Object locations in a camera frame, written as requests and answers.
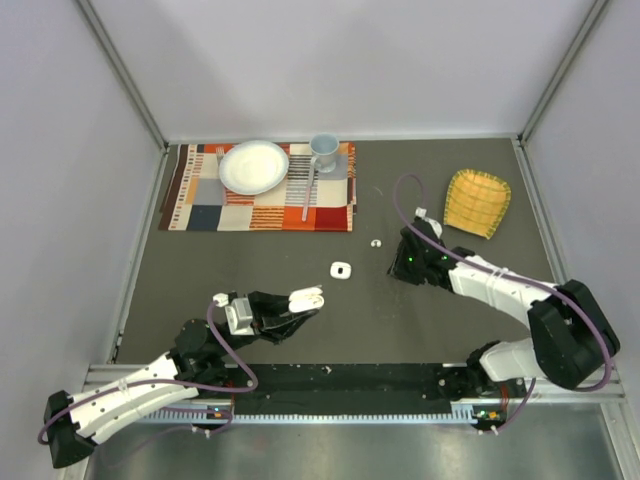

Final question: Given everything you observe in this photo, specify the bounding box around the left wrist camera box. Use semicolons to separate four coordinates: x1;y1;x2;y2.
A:
212;293;255;336

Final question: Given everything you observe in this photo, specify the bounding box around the silver fork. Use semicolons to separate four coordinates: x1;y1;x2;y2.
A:
216;145;225;164

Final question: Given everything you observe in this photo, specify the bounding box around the colourful patchwork placemat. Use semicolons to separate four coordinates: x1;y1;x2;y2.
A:
159;142;357;232

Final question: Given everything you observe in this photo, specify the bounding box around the white round plate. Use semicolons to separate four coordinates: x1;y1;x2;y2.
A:
218;140;289;196

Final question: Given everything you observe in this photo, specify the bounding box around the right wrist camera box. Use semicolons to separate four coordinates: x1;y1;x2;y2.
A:
414;207;443;239

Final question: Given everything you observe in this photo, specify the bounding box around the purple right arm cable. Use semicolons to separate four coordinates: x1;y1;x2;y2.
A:
393;173;615;436

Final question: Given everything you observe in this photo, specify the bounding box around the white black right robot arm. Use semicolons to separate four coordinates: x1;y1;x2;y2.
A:
388;218;620;396

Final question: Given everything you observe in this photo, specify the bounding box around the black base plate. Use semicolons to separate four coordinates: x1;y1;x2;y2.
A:
234;363;525;414

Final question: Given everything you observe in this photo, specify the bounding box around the yellow woven leaf dish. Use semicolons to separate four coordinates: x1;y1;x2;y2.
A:
443;169;512;240

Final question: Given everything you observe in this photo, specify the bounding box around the light blue cup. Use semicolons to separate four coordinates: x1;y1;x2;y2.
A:
309;133;340;173

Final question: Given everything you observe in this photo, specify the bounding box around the white earbud charging case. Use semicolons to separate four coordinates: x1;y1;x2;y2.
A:
330;261;352;280

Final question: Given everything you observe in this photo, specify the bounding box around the grey slotted cable duct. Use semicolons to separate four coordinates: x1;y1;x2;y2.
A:
141;403;503;425

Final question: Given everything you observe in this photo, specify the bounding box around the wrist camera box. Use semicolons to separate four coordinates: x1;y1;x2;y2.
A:
212;293;255;336
414;207;443;239

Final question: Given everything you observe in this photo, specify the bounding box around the pink plastic spoon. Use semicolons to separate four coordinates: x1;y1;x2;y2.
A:
301;155;319;223

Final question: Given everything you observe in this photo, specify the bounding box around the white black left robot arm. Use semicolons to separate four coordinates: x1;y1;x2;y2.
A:
37;286;325;469

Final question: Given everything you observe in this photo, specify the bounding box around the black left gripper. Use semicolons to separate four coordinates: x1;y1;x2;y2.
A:
214;291;319;357

